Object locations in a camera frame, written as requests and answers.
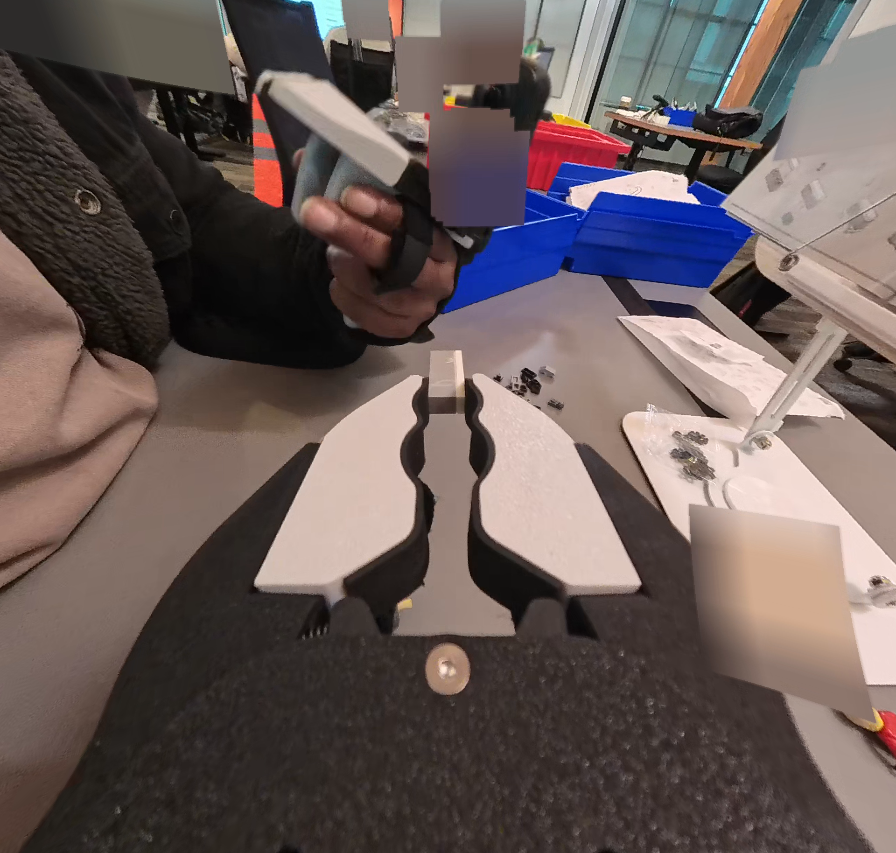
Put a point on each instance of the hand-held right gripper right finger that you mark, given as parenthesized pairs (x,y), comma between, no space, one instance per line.
(560,517)

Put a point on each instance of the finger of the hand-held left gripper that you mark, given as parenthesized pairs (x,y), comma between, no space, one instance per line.
(336,125)

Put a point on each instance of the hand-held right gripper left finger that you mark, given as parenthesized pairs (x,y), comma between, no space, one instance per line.
(336,517)

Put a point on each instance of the small brick pieces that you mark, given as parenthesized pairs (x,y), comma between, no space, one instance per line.
(532,380)

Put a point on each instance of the white long tile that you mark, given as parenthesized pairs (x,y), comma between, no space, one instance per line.
(448,384)

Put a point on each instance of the white book stand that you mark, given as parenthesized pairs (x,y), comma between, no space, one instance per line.
(805,475)

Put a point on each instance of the grey instruction booklet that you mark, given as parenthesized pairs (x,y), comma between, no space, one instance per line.
(819,216)

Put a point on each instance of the person's left forearm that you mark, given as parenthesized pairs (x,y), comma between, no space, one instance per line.
(231,272)

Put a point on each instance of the grey desk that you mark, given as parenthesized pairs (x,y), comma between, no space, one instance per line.
(210,447)

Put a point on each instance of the person's left hand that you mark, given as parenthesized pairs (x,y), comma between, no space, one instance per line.
(364,293)

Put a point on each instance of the orange traffic cone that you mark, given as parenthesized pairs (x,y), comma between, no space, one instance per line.
(267,160)

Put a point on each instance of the dark high office chair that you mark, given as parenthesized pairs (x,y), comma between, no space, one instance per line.
(280,34)

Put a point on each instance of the clear bag of black gears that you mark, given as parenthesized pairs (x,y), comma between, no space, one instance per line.
(689,450)

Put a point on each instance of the black office chair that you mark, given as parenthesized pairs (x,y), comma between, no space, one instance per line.
(535,93)

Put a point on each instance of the white printed paper bag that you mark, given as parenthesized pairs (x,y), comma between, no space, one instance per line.
(721,370)

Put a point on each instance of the red plastic bin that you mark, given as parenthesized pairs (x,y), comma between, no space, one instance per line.
(567,153)

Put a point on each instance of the yellow plastic bin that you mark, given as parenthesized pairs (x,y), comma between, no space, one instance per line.
(570,121)

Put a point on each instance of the black backpack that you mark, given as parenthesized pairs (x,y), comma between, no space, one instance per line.
(752,293)

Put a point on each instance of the person's clothed torso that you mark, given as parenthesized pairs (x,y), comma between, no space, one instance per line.
(56,412)

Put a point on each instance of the white printed paper sheet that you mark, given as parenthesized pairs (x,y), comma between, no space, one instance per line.
(630,188)

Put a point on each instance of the long wooden work table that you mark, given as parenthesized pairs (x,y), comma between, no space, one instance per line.
(672,135)

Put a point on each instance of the red minifigure torso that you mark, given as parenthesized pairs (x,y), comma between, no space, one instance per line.
(883,730)

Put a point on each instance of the wooden pillar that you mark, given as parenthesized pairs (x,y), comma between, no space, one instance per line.
(770,27)

